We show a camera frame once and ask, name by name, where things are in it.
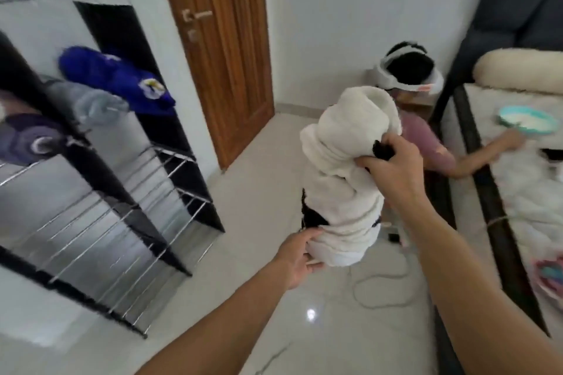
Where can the person's left hand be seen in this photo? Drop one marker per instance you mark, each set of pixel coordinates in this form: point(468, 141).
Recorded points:
point(292, 260)

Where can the person's right hand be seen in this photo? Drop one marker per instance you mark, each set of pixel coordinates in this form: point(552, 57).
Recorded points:
point(402, 177)

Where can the person's left thumb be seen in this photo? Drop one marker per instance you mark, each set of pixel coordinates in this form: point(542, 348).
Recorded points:
point(310, 235)

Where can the person's right thumb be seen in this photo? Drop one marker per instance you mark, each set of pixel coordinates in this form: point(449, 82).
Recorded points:
point(371, 163)

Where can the white fluffy blanket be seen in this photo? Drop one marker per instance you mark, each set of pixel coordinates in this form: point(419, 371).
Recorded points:
point(347, 177)

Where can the person's right forearm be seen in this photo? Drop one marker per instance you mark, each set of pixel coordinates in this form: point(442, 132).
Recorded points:
point(457, 291)

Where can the person's left forearm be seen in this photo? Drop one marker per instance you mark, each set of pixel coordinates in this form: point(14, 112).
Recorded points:
point(224, 326)

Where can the small wooden bedside table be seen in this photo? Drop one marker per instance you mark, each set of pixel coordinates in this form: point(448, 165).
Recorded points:
point(418, 104)

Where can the white headset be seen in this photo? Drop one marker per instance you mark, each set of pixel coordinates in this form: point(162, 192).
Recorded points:
point(385, 73)

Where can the teal round bowl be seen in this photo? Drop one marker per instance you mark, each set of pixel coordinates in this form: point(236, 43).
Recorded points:
point(528, 120)

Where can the white fluffy bed cover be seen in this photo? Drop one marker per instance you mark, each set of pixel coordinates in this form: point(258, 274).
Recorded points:
point(532, 199)

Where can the cream bolster pillow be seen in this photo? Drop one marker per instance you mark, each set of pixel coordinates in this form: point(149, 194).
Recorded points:
point(514, 69)

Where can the brown wooden door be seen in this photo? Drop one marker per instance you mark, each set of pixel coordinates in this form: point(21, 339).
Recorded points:
point(224, 58)

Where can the black modular shelf cabinet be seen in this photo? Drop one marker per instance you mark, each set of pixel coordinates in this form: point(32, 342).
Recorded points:
point(110, 194)

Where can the colourful plastic bag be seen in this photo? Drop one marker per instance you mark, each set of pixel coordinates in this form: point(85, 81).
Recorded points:
point(550, 276)

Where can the dark grey headboard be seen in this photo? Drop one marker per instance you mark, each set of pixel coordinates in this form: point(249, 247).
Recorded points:
point(519, 5)

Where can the blue rolled garment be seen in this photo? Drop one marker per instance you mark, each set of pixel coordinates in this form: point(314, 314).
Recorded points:
point(118, 78)

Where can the grey rolled garment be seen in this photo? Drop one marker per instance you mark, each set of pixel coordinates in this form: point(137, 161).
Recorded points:
point(90, 102)

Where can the dark purple rolled garment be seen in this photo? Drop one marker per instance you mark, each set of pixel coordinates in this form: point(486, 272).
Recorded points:
point(30, 137)

